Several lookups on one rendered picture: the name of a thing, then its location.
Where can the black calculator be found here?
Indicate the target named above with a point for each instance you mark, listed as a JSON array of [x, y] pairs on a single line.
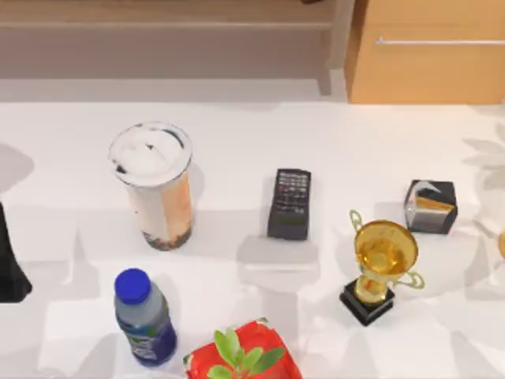
[[290, 205]]

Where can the milk tea cup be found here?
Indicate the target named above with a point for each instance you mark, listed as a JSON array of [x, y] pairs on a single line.
[[158, 185]]

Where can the gold trophy with black base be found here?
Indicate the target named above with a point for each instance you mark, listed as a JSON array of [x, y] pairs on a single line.
[[380, 256]]

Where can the red plant pot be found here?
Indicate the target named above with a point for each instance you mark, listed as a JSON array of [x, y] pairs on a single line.
[[260, 347]]

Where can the green plant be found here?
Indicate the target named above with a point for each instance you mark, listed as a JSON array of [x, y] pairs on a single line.
[[240, 357]]

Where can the blue capped bottle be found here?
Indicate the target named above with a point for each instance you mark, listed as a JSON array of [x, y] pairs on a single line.
[[144, 320]]

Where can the open wooden shelf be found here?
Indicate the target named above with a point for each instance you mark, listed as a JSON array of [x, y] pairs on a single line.
[[165, 39]]

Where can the black and grey cube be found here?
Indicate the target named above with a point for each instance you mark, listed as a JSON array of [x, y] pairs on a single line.
[[432, 207]]

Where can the wooden cupboard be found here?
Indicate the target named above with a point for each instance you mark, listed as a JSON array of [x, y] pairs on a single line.
[[426, 67]]

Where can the orange round object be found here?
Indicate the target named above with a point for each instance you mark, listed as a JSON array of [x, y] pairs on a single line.
[[502, 245]]

